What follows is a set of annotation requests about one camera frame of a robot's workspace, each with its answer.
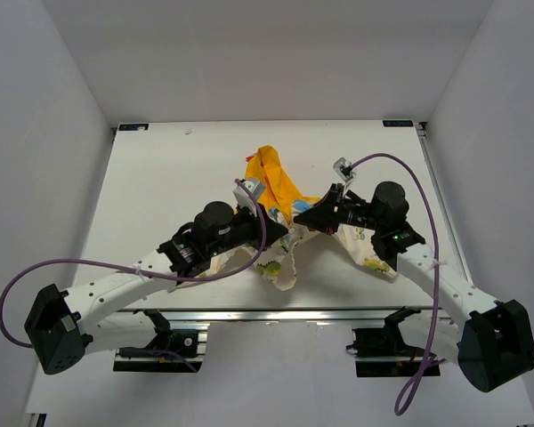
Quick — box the yellow patterned child jacket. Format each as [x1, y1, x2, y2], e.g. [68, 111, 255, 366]
[173, 144, 401, 293]

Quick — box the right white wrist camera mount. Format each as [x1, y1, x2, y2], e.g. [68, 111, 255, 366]
[333, 157, 356, 195]

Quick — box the aluminium table right rail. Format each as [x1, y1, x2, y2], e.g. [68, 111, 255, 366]
[415, 122, 472, 280]

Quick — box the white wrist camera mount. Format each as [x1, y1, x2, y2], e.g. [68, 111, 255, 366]
[233, 178, 265, 215]
[333, 157, 356, 195]

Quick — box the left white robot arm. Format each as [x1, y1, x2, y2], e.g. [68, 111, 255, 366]
[24, 201, 287, 375]

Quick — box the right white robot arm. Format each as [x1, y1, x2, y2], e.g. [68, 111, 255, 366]
[295, 181, 534, 392]

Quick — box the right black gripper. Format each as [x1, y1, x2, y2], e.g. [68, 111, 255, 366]
[293, 183, 384, 236]

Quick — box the aluminium table rail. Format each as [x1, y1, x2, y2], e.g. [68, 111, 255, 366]
[415, 122, 472, 280]
[110, 306, 459, 323]

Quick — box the blue table label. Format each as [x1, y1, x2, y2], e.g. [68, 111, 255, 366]
[118, 123, 149, 132]
[382, 119, 414, 127]

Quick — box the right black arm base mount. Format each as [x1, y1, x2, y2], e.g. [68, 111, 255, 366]
[345, 306, 431, 378]

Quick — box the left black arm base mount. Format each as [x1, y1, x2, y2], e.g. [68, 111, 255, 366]
[113, 309, 208, 374]

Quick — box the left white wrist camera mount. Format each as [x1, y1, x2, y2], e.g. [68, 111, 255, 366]
[233, 178, 265, 215]

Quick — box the right blue table label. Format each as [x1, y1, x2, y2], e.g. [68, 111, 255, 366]
[382, 119, 414, 127]

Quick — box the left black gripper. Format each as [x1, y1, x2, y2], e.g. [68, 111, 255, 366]
[208, 201, 287, 258]

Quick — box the left blue table label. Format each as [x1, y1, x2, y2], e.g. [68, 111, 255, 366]
[118, 123, 149, 132]

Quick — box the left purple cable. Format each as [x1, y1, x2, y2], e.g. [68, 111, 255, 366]
[0, 178, 268, 373]

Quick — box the aluminium table front rail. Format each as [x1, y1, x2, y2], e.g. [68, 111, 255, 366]
[110, 306, 459, 323]

